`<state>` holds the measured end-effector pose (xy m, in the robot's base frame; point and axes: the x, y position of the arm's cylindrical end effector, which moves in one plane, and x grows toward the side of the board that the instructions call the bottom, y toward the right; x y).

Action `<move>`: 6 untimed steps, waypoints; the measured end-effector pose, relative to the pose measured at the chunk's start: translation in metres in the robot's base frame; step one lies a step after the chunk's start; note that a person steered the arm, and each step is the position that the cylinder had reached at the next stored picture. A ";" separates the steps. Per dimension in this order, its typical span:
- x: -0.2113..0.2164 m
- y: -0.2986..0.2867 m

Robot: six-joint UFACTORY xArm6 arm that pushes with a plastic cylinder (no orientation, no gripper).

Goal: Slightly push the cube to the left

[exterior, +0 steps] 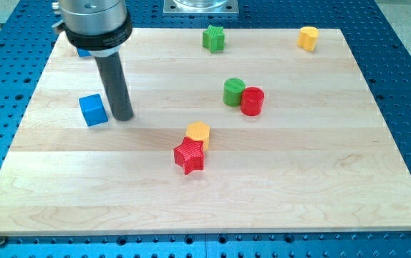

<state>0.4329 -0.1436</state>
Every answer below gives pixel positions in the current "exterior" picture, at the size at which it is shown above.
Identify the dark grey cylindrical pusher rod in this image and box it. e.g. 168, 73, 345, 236
95, 52, 134, 121

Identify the blue cube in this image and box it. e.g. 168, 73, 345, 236
79, 94, 108, 127

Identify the blue block behind arm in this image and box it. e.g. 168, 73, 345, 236
77, 48, 91, 57

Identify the green star block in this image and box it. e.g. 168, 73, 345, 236
202, 25, 225, 53

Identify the orange hexagon block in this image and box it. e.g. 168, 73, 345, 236
185, 121, 211, 151

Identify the red star block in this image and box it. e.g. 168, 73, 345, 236
173, 137, 205, 175

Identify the green cylinder block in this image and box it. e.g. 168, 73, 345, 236
223, 78, 246, 107

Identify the light wooden board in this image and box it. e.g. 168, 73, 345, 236
0, 28, 411, 236

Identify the red cylinder block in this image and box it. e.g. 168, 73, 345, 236
241, 87, 265, 116

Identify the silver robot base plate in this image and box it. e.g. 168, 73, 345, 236
163, 0, 239, 16

